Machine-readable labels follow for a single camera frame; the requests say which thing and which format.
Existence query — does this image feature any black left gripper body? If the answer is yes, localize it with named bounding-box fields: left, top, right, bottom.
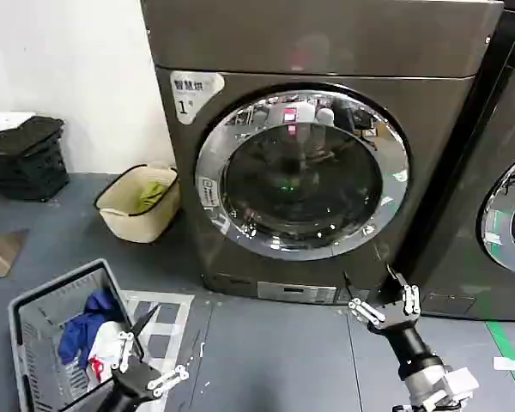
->
left=96, top=359, right=161, bottom=412

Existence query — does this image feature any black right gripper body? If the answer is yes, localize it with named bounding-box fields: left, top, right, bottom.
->
left=367, top=309, right=433, bottom=367

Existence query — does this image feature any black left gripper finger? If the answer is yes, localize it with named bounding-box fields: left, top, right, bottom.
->
left=147, top=329, right=205, bottom=398
left=111, top=303, right=161, bottom=373

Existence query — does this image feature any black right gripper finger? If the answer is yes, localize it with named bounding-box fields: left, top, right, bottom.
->
left=385, top=263, right=421, bottom=318
left=342, top=270, right=386, bottom=326

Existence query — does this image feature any white garment red print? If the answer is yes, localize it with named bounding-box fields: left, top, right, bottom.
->
left=85, top=319, right=132, bottom=383

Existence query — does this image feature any blue garment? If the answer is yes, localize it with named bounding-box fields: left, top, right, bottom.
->
left=58, top=288, right=125, bottom=370

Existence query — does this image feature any white grid floor marking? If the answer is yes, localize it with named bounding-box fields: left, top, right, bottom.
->
left=122, top=290, right=195, bottom=387

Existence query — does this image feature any grey plastic laundry basket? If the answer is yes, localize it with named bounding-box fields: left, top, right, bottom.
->
left=7, top=258, right=145, bottom=412

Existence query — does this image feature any green floor tape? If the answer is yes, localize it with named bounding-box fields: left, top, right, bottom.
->
left=484, top=319, right=515, bottom=409

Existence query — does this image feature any grey front-load dryer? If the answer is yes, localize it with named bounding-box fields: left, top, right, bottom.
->
left=139, top=0, right=506, bottom=306
left=405, top=0, right=515, bottom=322

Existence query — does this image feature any round glass dryer door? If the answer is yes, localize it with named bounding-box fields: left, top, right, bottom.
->
left=195, top=82, right=413, bottom=262
left=476, top=148, right=515, bottom=278

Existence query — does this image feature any beige laundry basket black rim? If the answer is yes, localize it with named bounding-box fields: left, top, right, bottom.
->
left=94, top=162, right=181, bottom=245

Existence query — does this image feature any green cloth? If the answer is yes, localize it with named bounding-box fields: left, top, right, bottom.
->
left=137, top=179, right=173, bottom=215

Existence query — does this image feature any stack of black crates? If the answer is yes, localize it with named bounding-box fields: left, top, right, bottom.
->
left=0, top=115, right=71, bottom=203

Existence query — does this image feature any white flat board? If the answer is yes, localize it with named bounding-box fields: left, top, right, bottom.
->
left=0, top=111, right=38, bottom=134

